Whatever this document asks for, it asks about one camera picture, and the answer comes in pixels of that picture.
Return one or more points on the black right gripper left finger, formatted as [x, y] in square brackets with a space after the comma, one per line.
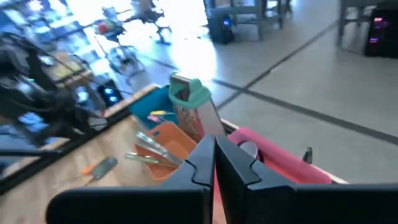
[202, 168]

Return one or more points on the teal metal box grater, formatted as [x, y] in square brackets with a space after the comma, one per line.
[199, 109]

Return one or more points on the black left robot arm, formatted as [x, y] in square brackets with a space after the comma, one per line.
[31, 93]

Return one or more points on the blue plastic bin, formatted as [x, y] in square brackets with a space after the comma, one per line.
[149, 102]

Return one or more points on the black frame knob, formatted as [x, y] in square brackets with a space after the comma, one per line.
[308, 155]

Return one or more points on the black computer tower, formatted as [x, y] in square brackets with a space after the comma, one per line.
[381, 34]
[220, 28]

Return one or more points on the orange plastic bin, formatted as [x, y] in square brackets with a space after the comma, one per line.
[174, 146]

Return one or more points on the pink plastic bin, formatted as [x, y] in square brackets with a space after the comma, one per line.
[280, 161]

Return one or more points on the black computer blue lights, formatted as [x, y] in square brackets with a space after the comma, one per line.
[109, 95]

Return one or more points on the blue-grey silicone spoon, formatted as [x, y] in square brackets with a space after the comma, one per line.
[248, 149]

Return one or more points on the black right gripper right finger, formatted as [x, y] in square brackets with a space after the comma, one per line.
[233, 174]

